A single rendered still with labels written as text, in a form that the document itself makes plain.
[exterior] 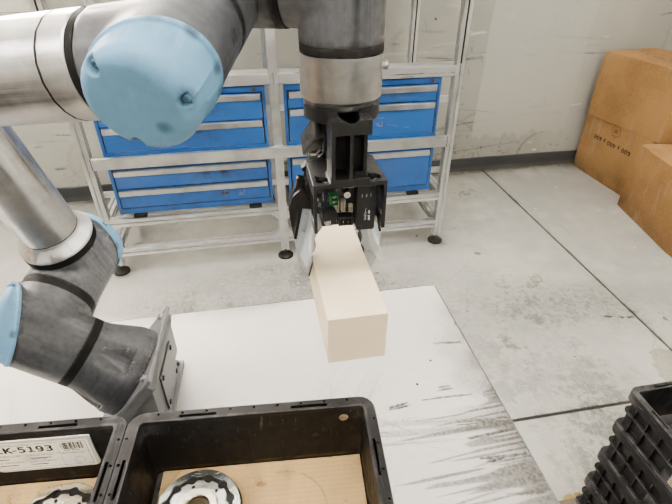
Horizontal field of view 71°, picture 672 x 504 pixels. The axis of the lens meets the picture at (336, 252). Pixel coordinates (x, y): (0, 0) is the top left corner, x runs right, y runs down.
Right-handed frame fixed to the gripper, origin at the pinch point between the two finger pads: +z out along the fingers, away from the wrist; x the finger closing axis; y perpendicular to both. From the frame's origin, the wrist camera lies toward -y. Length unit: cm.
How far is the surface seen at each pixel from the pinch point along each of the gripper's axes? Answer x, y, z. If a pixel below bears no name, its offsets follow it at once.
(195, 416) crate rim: -18.8, 7.3, 15.9
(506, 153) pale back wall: 169, -247, 100
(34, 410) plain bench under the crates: -53, -17, 39
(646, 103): 223, -198, 52
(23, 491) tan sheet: -41.7, 7.0, 25.9
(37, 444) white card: -37.6, 6.3, 18.0
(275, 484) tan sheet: -10.1, 11.8, 25.8
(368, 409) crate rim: 2.2, 10.0, 15.9
